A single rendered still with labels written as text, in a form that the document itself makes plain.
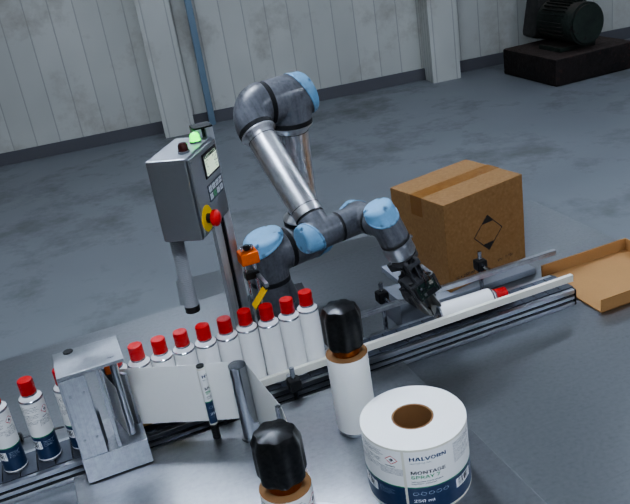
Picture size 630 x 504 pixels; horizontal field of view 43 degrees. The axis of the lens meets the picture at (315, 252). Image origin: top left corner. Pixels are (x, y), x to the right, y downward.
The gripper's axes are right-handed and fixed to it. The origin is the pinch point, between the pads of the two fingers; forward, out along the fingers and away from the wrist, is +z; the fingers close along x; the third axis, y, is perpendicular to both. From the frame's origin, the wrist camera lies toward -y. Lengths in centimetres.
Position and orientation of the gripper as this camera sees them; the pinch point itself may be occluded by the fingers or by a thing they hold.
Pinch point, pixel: (429, 310)
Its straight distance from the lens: 209.0
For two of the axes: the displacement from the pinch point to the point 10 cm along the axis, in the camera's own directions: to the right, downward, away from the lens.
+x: 8.1, -5.7, 1.2
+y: 3.6, 3.3, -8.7
